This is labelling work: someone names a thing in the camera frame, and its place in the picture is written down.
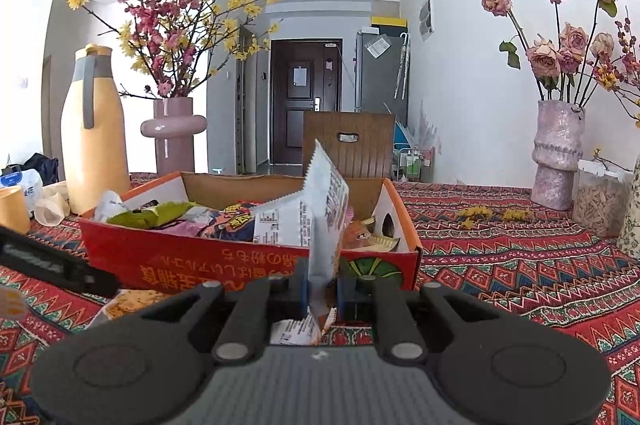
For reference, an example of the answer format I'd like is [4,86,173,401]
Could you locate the yellow mug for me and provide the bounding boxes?
[0,186,32,236]

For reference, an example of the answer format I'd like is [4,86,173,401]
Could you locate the red snack packet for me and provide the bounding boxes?
[200,200,261,242]

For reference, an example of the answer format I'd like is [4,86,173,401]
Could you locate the cream orange snack packet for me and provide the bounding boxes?
[341,217,401,253]

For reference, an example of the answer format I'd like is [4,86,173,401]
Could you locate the dark bag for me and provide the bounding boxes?
[22,153,60,186]

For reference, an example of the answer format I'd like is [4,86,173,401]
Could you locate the dried pink roses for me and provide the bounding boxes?
[476,0,640,128]

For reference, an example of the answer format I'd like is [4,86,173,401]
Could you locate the yellow black box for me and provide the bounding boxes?
[370,16,408,33]

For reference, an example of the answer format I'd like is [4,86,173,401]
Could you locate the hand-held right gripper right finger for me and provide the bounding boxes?
[336,272,506,366]

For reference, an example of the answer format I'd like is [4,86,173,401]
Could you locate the floral patterned vase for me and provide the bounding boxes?
[616,165,640,261]

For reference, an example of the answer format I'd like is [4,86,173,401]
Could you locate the fallen yellow petals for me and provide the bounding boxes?
[457,205,533,226]

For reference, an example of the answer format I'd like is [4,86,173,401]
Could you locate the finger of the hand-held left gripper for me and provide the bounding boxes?
[0,225,121,298]

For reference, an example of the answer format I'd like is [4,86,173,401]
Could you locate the white green snack packet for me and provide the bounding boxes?
[106,201,203,230]

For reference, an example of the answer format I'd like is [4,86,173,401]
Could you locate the dark door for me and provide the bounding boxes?
[270,39,343,166]

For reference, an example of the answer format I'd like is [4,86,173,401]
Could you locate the white umbrella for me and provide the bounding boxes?
[393,32,412,100]

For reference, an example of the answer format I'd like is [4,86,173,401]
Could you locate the yellow thermos jug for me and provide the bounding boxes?
[60,45,132,216]

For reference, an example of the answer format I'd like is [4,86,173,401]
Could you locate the white grey snack packet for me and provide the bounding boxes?
[93,190,126,223]

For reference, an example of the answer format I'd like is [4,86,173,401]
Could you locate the grey refrigerator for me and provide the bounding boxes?
[356,30,410,113]

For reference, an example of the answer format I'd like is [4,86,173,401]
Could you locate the rack with bottles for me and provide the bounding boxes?
[395,145,436,182]

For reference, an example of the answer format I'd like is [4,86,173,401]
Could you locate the pink snack packet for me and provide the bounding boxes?
[165,207,223,237]

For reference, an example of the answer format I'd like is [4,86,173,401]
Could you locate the cream paper cup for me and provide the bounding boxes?
[34,195,68,227]

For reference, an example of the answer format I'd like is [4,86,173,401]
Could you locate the clear storage jar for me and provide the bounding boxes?
[572,160,633,238]

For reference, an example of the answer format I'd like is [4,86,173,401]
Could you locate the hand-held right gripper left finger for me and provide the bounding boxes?
[137,257,310,366]

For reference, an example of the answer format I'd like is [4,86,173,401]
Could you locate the pink glass vase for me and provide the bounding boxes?
[140,97,208,178]

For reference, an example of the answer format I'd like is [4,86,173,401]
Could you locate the orange white snack packet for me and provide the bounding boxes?
[0,287,26,321]

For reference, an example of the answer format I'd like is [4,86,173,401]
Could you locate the red cardboard box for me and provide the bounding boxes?
[78,171,423,293]

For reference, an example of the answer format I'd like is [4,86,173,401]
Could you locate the pink yellow blossom branches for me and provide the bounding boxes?
[61,0,290,100]

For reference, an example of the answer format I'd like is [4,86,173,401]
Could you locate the white printed snack packet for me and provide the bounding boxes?
[252,197,316,248]
[300,140,351,323]
[271,312,337,347]

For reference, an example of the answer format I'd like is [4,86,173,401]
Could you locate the pale dried grass bunch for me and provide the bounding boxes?
[415,100,443,156]

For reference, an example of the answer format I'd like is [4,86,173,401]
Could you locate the speckled pink vase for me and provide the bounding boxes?
[531,100,586,212]

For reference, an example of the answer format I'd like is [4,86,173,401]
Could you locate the red patterned tablecloth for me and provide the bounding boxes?
[0,172,640,425]

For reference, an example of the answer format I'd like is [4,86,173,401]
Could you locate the orange cracker snack packet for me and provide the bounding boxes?
[90,289,168,328]

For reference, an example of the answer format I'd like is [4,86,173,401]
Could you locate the blue white tissue pack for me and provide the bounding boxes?
[0,169,43,218]

